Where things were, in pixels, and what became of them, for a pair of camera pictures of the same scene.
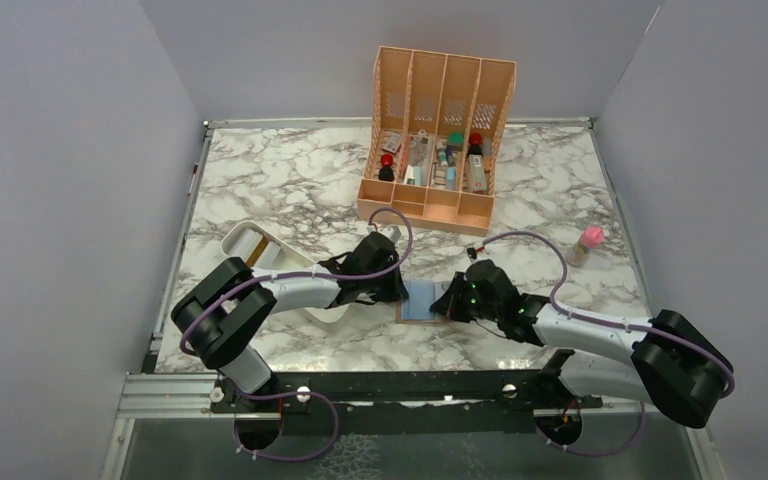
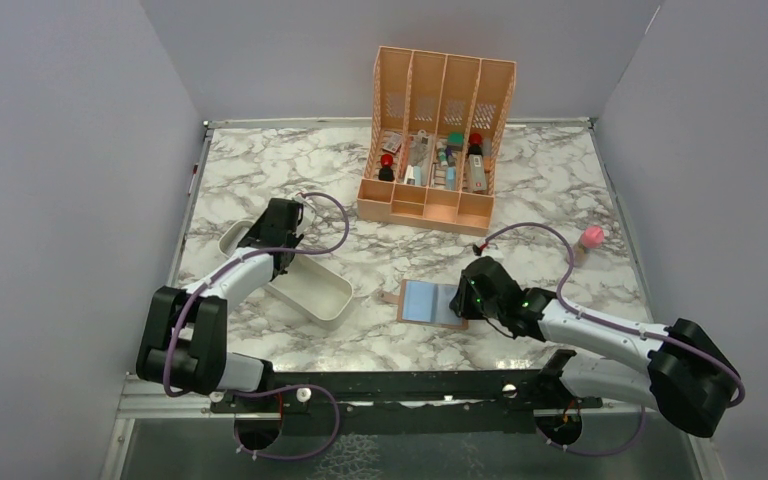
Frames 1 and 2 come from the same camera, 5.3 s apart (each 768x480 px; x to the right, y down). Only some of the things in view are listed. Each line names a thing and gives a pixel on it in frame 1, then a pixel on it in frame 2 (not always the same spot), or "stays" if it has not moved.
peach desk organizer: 436,122 stays
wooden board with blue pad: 421,295 stays
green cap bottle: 455,141 stays
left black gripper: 395,292 -> 255,229
